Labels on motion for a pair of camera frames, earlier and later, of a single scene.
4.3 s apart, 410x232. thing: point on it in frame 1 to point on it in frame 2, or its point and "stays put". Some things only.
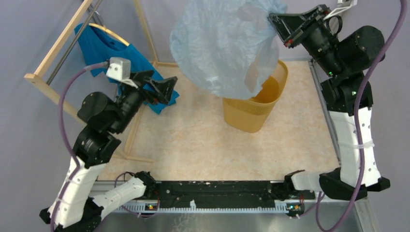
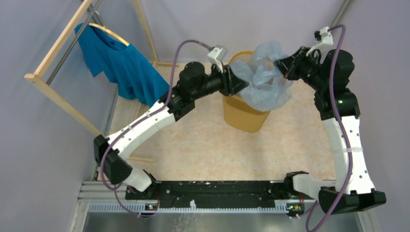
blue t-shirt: x=96 y=47 stays put
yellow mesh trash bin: x=249 y=115 stays put
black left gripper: x=164 y=88 to x=231 y=83
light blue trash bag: x=228 y=47 to x=268 y=88
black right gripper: x=288 y=26 to x=287 y=65
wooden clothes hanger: x=110 y=32 stays put
